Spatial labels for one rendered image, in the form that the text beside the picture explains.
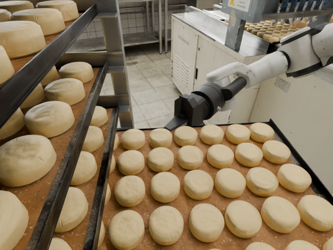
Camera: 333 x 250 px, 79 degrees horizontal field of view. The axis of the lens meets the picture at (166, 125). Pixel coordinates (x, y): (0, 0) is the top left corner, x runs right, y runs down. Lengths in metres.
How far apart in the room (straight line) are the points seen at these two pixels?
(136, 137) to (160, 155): 0.07
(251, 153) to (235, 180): 0.08
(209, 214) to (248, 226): 0.05
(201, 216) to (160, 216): 0.06
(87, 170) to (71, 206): 0.05
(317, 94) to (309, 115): 0.12
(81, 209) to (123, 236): 0.07
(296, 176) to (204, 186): 0.16
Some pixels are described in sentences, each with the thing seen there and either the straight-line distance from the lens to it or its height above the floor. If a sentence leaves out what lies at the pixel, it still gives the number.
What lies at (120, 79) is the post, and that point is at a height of 1.10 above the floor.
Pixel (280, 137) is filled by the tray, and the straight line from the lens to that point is 0.52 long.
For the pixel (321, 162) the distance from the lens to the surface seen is 1.36.
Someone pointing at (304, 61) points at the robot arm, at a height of 1.06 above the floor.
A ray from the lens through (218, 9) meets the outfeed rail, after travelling 2.53.
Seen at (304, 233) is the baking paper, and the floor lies 0.98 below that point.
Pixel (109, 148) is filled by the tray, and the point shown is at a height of 1.04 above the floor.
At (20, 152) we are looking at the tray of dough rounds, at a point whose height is 1.15.
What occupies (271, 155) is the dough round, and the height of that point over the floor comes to 1.00.
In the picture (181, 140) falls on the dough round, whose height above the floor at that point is 0.99.
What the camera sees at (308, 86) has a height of 0.77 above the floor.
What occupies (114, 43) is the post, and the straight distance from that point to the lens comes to 0.40.
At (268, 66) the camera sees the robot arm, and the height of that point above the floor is 1.04.
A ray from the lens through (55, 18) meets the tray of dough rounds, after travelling 0.27.
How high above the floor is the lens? 1.29
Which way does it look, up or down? 39 degrees down
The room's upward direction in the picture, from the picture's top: straight up
